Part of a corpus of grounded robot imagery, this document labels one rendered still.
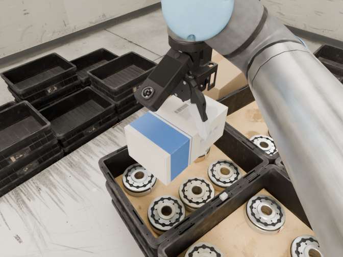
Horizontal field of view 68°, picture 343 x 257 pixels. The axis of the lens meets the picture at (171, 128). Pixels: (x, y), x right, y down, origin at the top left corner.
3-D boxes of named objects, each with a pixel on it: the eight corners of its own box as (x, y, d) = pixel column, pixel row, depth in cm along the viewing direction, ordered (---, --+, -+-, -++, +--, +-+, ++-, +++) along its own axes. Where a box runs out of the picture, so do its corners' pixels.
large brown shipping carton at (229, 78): (210, 67, 151) (214, 34, 137) (255, 86, 136) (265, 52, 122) (165, 98, 129) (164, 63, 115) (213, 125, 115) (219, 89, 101)
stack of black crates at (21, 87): (44, 142, 183) (18, 92, 151) (26, 123, 197) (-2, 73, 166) (91, 116, 203) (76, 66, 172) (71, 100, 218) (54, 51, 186)
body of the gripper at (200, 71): (215, 90, 52) (224, 32, 44) (188, 109, 48) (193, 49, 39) (187, 75, 56) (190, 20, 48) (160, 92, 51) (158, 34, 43)
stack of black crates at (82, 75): (92, 116, 203) (81, 80, 179) (72, 100, 218) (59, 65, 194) (130, 94, 224) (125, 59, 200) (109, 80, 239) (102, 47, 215)
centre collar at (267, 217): (265, 223, 66) (266, 222, 65) (252, 207, 69) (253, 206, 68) (279, 214, 67) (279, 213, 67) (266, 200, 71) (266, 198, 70)
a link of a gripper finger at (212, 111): (229, 128, 53) (214, 88, 50) (213, 144, 50) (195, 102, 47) (218, 129, 55) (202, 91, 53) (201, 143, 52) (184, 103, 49)
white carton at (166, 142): (166, 185, 52) (166, 158, 46) (128, 155, 58) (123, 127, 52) (222, 135, 63) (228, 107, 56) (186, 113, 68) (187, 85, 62)
